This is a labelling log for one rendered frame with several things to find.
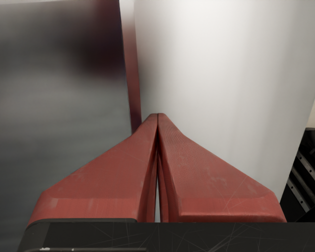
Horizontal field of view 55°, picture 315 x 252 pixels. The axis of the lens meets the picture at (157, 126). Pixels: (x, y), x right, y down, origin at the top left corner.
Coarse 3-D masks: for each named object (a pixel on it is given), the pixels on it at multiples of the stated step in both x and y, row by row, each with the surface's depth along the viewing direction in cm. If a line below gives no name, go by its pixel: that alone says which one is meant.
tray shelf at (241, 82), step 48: (144, 0) 12; (192, 0) 12; (240, 0) 13; (288, 0) 13; (144, 48) 13; (192, 48) 14; (240, 48) 14; (288, 48) 14; (144, 96) 15; (192, 96) 15; (240, 96) 15; (288, 96) 16; (240, 144) 17; (288, 144) 18
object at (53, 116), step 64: (0, 0) 8; (64, 0) 11; (128, 0) 9; (0, 64) 13; (64, 64) 13; (128, 64) 10; (0, 128) 14; (64, 128) 15; (128, 128) 15; (0, 192) 17
